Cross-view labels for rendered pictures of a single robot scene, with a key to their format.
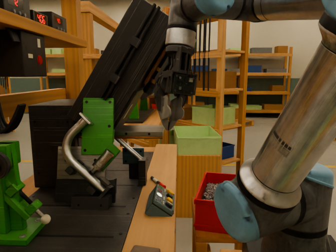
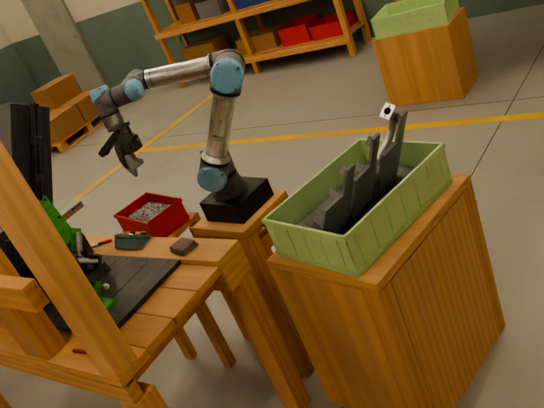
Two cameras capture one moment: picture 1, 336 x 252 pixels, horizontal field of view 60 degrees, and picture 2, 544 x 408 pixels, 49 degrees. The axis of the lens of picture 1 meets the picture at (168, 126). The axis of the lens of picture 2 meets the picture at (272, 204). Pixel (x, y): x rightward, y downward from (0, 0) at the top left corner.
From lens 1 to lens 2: 1.85 m
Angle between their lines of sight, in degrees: 50
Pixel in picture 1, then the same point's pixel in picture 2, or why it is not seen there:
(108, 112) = (50, 208)
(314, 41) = not seen: outside the picture
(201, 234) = not seen: hidden behind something
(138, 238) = (159, 252)
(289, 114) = (217, 125)
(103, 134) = (60, 226)
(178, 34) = (116, 117)
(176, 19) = (110, 110)
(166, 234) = (167, 240)
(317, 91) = (223, 114)
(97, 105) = not seen: hidden behind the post
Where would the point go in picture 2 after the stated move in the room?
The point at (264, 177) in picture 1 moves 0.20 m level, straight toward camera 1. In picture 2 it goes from (218, 155) to (248, 159)
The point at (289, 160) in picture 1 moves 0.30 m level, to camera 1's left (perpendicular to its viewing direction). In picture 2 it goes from (224, 142) to (179, 184)
